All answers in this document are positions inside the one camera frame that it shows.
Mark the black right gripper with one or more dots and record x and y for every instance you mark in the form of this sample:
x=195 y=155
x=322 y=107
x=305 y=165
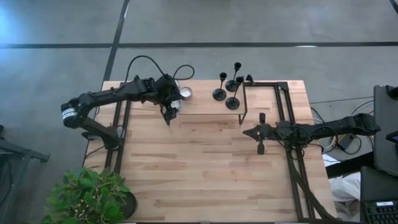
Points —
x=269 y=131

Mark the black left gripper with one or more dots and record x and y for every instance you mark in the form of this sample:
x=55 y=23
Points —
x=168 y=91

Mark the tall black candlestick holder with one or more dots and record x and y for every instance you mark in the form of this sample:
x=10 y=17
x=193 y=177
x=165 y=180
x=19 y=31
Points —
x=232 y=103

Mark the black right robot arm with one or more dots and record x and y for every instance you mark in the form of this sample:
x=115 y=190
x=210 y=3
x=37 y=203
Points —
x=342 y=126

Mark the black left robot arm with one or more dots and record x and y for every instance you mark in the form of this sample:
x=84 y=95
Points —
x=109 y=95

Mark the wooden shelf with black legs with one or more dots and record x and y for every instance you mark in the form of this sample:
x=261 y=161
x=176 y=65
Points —
x=202 y=104

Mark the black power adapter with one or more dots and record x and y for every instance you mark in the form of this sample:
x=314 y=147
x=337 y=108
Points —
x=346 y=143

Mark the black plant pot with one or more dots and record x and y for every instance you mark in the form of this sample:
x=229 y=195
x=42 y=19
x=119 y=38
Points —
x=132 y=205

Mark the black bar beside table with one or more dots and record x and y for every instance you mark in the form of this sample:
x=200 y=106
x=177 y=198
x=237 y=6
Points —
x=348 y=165

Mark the white plastic bag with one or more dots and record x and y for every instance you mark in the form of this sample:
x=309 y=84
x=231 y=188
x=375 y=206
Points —
x=345 y=186

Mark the green leafy plant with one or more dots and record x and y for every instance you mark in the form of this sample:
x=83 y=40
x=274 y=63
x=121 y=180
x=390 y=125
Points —
x=90 y=196

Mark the black laptop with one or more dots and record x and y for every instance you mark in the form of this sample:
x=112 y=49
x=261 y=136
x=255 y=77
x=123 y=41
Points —
x=373 y=186

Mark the dark grey side desk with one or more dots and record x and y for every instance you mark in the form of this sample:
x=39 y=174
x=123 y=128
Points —
x=385 y=118

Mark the tablet with blue screen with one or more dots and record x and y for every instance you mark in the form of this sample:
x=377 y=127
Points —
x=394 y=137

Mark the black metal stand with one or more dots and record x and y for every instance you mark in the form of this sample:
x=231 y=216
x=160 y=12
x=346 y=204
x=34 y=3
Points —
x=37 y=156

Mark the black cylinder on desk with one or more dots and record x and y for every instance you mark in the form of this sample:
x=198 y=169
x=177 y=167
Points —
x=394 y=92

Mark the black metal rig frame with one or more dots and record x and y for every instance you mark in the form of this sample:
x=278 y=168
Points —
x=282 y=85

